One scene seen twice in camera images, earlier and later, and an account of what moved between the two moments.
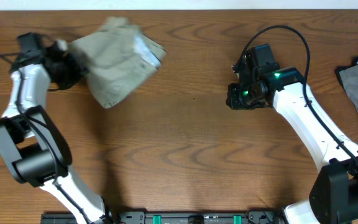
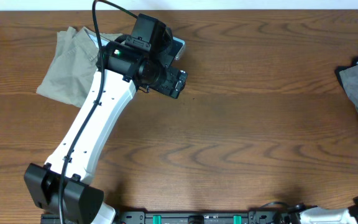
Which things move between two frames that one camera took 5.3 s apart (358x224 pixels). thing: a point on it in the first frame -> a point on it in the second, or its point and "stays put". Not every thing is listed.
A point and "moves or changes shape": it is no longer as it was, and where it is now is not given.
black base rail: x=171 y=218 stays put
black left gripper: x=78 y=70 -> x=175 y=83
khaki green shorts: x=118 y=59 moves or changes shape
